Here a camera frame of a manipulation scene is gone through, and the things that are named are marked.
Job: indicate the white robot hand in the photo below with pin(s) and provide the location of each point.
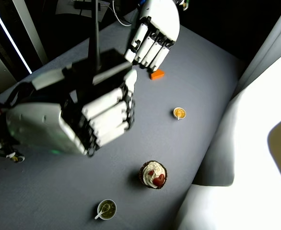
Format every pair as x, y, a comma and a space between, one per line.
39, 124
163, 19

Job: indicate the orange triangle block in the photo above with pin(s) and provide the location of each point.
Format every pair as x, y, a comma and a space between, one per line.
157, 74

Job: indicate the black power box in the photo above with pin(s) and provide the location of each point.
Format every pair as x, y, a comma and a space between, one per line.
83, 4

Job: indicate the white light strip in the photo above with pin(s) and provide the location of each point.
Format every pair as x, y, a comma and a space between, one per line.
9, 37

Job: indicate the small cup with orange drink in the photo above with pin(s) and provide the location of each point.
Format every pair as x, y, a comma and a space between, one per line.
179, 113

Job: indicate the white paper sheet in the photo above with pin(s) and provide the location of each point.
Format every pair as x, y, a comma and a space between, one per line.
66, 10

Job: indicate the bowl of green soup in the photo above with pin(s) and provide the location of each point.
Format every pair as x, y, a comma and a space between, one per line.
107, 209

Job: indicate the toy cupcake with cream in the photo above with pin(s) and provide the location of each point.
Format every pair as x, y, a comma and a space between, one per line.
153, 175

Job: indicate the grey table cloth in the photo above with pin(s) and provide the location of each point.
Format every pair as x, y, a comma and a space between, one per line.
167, 143

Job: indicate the white curtain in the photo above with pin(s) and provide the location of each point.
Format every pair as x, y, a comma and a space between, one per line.
250, 143

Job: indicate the white post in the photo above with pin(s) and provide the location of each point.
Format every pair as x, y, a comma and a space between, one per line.
31, 31

